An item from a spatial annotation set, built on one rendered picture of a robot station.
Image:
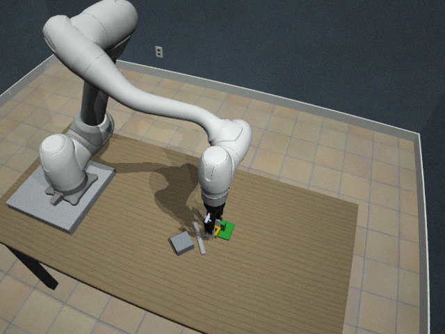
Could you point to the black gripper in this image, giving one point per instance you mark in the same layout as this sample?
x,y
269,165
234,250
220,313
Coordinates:
x,y
213,218

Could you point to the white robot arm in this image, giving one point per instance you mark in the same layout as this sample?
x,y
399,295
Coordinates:
x,y
88,45

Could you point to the yellow square nut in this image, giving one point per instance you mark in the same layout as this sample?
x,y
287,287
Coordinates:
x,y
217,229

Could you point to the green square plate with square peg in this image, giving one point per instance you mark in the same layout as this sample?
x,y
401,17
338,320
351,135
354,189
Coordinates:
x,y
226,230

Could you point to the grey flat bar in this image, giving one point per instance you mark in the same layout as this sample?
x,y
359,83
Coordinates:
x,y
199,238

